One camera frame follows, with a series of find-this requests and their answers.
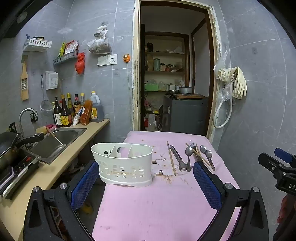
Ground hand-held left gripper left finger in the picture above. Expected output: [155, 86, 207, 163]
[23, 160, 100, 241]

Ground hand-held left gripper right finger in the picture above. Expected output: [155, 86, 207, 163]
[193, 161, 270, 241]

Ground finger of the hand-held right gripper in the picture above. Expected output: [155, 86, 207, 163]
[274, 148, 296, 165]
[258, 152, 287, 174]

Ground metal spoon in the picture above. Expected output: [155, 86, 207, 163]
[200, 145, 213, 169]
[206, 150, 216, 171]
[185, 147, 193, 172]

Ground metal peeler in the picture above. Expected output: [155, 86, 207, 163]
[170, 145, 188, 172]

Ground white plastic utensil caddy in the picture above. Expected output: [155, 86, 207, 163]
[91, 143, 153, 188]

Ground person's right hand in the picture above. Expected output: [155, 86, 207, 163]
[277, 194, 292, 224]

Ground beige kitchen counter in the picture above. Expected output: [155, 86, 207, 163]
[0, 118, 110, 241]

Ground metal fork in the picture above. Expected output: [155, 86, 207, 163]
[190, 142, 199, 161]

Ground stainless steel sink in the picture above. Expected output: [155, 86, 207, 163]
[30, 127, 88, 165]

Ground pink floral tablecloth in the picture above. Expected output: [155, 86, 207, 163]
[91, 130, 242, 241]

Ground white and blue packet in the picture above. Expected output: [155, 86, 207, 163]
[73, 108, 84, 126]

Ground black induction cooker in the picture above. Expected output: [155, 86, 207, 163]
[0, 148, 41, 201]

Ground dark sauce bottle yellow label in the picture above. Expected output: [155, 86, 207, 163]
[60, 95, 73, 128]

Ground orange seasoning packet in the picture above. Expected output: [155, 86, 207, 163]
[80, 100, 93, 126]

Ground grey cabinet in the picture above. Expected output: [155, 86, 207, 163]
[162, 94, 209, 136]

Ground dark pump bottle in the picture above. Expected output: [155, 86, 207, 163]
[53, 97, 63, 127]

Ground large oil jug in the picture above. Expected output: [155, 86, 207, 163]
[90, 91, 105, 123]

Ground clear plastic bag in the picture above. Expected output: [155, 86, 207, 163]
[217, 86, 232, 105]

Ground small dark sauce bottle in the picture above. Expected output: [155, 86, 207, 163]
[73, 94, 81, 114]

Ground cream rubber gloves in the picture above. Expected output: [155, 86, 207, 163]
[214, 66, 248, 100]

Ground white sack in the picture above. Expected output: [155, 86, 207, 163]
[144, 113, 158, 131]

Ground slim dark sauce bottle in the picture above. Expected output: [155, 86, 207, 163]
[67, 93, 76, 116]

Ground metal strainer ladle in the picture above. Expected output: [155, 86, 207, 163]
[40, 74, 54, 117]

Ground black frying pan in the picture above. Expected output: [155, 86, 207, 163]
[0, 132, 44, 163]

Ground wooden cutting board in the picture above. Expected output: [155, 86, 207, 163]
[176, 93, 206, 100]

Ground metal faucet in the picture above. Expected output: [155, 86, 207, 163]
[18, 108, 39, 140]

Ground wooden grater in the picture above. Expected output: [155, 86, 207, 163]
[21, 56, 29, 101]

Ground red plastic bag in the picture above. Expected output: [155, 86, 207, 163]
[75, 52, 86, 75]

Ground wooden pantry shelf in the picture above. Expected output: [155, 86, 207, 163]
[140, 23, 191, 133]

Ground red snack packet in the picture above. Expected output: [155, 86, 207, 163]
[65, 40, 79, 55]

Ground clear bag of dried goods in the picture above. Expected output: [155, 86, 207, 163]
[87, 22, 112, 55]

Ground black range hood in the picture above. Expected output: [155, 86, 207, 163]
[0, 0, 40, 39]

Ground pink brush wooden handle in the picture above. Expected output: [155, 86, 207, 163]
[46, 124, 66, 145]

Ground white hose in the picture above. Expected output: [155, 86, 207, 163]
[213, 74, 239, 129]

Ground white wall box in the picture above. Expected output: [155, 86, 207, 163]
[45, 71, 59, 90]

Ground wooden door frame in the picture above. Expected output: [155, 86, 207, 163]
[132, 0, 223, 142]

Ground grey wall shelf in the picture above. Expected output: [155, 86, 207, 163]
[53, 50, 79, 67]

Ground white wall basket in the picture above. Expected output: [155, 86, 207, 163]
[23, 37, 52, 52]

